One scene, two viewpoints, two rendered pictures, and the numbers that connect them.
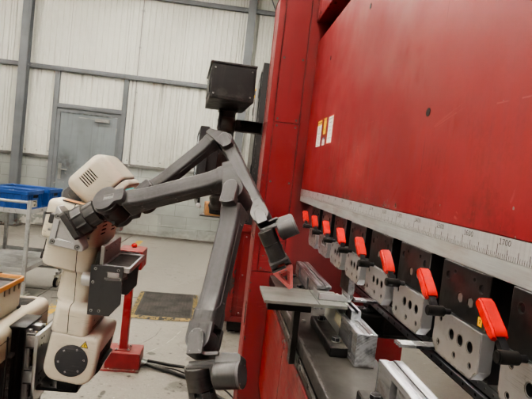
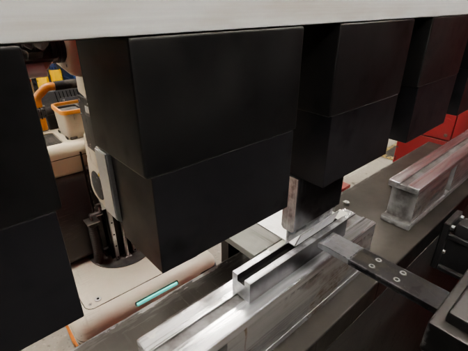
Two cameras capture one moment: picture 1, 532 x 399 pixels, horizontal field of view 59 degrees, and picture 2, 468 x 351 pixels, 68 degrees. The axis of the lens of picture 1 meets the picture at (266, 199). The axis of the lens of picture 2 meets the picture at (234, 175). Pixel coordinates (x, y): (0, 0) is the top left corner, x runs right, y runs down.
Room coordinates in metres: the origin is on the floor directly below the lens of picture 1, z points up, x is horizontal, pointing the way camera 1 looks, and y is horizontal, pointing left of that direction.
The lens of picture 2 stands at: (1.22, -0.56, 1.29)
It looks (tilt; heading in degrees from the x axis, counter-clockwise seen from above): 27 degrees down; 54
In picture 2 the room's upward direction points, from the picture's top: straight up
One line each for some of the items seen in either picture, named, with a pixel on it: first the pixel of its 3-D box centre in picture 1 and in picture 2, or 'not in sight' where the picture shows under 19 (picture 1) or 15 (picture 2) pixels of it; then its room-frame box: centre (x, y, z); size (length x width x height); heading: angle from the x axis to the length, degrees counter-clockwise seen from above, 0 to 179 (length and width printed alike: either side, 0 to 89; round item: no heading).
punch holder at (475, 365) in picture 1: (481, 317); not in sight; (0.76, -0.38, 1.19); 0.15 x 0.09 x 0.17; 6
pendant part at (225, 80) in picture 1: (222, 145); not in sight; (2.73, 0.29, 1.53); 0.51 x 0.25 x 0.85; 10
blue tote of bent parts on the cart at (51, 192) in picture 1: (29, 195); not in sight; (4.59, 2.32, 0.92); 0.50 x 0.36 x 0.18; 94
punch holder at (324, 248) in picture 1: (335, 234); (410, 74); (1.76, -0.27, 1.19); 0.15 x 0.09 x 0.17; 6
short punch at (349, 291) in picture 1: (347, 283); (313, 198); (1.54, -0.30, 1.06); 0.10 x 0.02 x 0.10; 6
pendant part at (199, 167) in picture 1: (206, 161); not in sight; (2.67, 0.36, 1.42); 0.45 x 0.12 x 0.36; 10
